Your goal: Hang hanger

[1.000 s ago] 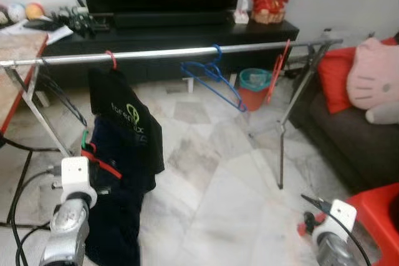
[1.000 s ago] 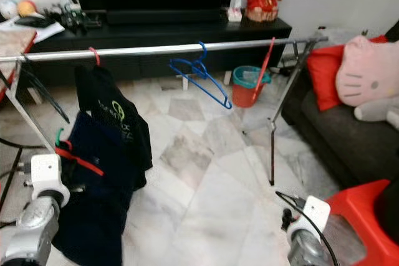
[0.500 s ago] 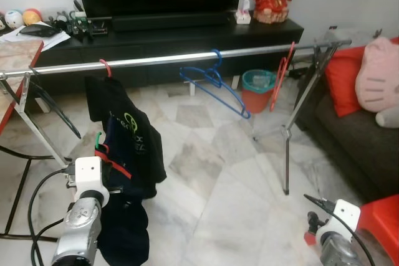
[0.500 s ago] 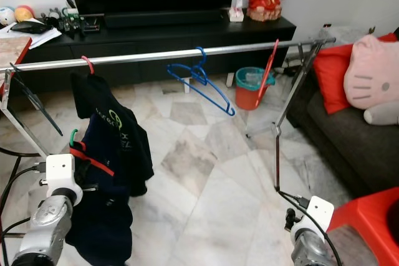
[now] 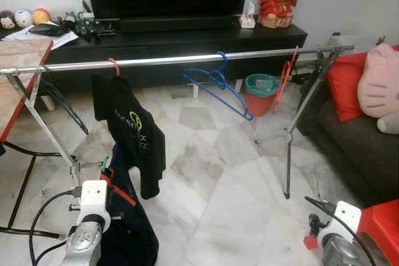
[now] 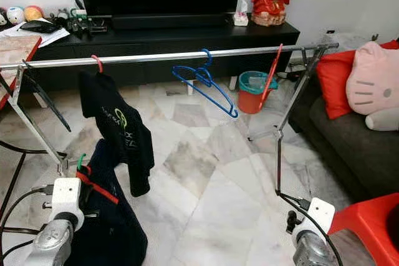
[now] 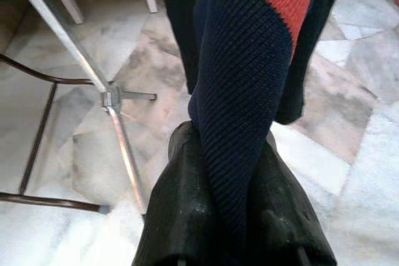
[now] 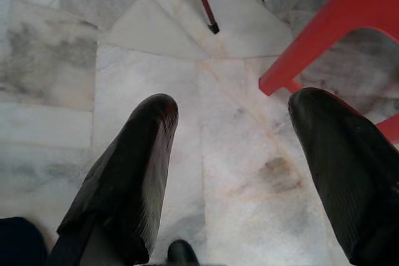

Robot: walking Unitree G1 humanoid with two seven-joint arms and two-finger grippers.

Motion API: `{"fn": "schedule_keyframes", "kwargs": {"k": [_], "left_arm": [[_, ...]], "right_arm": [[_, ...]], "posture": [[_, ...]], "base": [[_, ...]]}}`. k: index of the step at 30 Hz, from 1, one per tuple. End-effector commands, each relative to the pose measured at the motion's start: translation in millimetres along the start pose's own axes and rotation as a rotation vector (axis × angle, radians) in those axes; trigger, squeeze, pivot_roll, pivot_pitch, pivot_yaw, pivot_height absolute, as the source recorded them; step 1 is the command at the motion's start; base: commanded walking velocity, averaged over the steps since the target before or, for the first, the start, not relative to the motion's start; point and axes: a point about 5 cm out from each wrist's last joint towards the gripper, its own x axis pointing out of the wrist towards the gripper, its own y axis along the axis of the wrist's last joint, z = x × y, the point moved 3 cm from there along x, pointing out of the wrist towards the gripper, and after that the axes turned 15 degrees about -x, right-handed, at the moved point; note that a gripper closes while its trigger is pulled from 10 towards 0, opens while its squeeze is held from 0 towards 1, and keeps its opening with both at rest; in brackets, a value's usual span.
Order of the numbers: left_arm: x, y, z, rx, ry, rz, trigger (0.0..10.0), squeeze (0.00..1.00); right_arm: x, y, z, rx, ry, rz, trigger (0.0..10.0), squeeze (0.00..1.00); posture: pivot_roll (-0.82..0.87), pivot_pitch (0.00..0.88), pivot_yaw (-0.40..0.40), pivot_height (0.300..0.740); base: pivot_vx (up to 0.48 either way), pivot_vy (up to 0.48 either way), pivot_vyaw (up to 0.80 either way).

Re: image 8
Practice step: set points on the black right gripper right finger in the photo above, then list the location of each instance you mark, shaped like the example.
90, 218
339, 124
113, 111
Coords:
352, 169

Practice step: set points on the black T-shirt green logo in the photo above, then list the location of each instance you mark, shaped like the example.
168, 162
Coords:
20, 244

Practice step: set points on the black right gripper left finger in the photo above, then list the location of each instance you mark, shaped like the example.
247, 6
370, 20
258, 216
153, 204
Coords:
124, 185

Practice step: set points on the silver clothes rack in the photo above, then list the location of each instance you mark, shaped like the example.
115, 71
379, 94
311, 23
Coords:
202, 1

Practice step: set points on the red plastic stool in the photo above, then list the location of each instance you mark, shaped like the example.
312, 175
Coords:
343, 13

